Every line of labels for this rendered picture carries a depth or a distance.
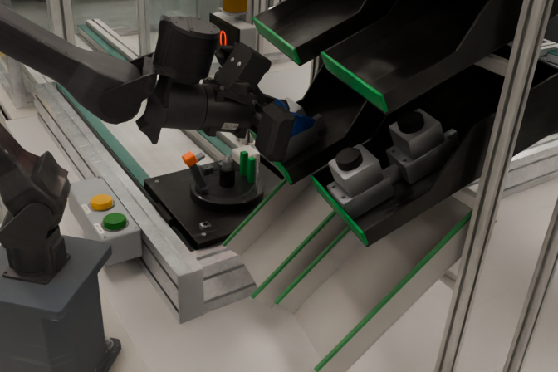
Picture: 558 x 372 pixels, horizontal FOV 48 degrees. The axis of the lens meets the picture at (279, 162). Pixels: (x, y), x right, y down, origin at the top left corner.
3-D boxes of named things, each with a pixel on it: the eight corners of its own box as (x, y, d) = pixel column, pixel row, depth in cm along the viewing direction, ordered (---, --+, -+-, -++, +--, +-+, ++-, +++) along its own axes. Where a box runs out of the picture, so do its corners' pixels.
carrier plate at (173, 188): (198, 253, 104) (198, 243, 103) (144, 188, 122) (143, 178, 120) (314, 215, 116) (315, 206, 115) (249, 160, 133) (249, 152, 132)
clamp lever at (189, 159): (200, 191, 113) (185, 160, 108) (195, 186, 114) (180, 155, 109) (216, 180, 114) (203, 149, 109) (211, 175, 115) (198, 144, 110)
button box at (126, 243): (105, 268, 107) (102, 239, 104) (69, 209, 123) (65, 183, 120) (143, 256, 111) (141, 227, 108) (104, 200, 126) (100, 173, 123)
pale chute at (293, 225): (271, 310, 88) (251, 297, 85) (240, 256, 98) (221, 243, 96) (411, 167, 85) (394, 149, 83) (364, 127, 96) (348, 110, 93)
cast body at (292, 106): (282, 164, 82) (263, 124, 78) (267, 151, 86) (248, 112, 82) (333, 131, 84) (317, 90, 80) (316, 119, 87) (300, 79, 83)
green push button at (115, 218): (108, 237, 107) (107, 227, 106) (100, 225, 110) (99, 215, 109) (130, 230, 109) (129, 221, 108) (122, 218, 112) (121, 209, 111)
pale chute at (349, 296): (335, 382, 77) (315, 371, 74) (293, 313, 87) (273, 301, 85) (498, 221, 75) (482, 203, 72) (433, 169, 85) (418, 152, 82)
